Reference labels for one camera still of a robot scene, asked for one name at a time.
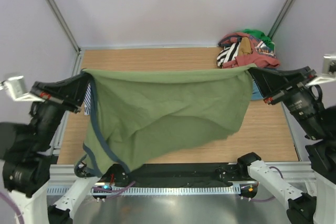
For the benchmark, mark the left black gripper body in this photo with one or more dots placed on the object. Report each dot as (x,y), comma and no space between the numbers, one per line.
(49,114)

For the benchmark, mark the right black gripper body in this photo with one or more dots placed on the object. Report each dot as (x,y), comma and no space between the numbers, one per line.
(303,105)

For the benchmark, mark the blue white striped tank top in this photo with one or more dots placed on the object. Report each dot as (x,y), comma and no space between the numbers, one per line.
(87,101)

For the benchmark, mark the olive green tank top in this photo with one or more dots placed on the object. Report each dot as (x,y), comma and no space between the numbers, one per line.
(137,116)

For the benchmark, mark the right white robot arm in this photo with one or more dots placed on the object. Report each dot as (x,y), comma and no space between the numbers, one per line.
(307,190)

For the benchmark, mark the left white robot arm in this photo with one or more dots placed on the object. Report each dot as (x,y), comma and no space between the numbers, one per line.
(26,170)

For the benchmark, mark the teal blue garment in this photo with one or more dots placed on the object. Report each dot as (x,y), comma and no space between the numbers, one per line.
(256,94)

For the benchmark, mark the red patterned garment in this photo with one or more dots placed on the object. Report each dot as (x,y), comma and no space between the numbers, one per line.
(252,50)

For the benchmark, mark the bright green garment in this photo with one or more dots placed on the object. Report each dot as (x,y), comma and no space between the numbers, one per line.
(258,34)

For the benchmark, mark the black white striped garment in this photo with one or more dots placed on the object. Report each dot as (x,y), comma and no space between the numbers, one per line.
(227,54)

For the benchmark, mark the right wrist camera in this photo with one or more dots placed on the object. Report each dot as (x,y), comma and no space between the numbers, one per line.
(325,70)

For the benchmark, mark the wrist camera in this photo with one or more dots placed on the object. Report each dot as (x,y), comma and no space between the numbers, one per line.
(16,89)
(325,70)

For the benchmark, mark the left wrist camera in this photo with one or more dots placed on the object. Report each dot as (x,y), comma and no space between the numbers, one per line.
(16,89)

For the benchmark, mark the slotted cable duct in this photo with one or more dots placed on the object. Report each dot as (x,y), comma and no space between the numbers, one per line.
(137,191)

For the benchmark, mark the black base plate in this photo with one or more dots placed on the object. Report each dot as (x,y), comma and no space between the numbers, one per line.
(184,175)

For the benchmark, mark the right aluminium frame post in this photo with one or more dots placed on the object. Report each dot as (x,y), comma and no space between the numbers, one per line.
(280,17)

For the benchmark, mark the aluminium frame post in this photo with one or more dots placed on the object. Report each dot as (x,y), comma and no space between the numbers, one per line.
(60,19)
(280,17)

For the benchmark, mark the left aluminium frame post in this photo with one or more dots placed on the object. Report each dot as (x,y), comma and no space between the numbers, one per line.
(60,19)

